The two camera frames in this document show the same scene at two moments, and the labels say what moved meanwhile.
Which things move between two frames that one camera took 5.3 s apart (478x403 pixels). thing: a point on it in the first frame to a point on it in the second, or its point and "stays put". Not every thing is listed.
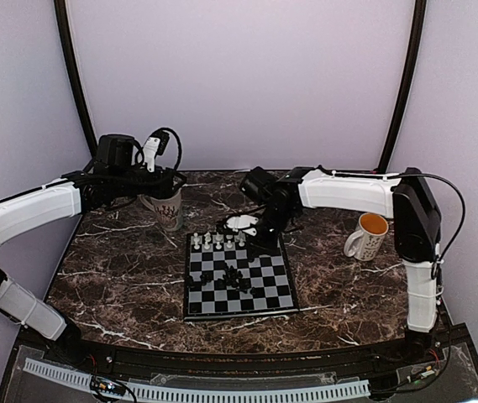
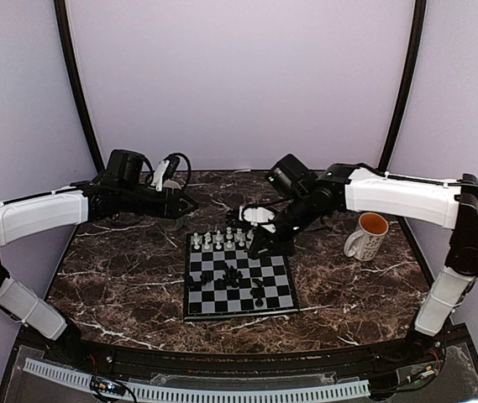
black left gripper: (162, 188) to (174, 199)
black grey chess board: (222, 280) stays put
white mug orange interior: (366, 242) stays put
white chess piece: (196, 239) stays put
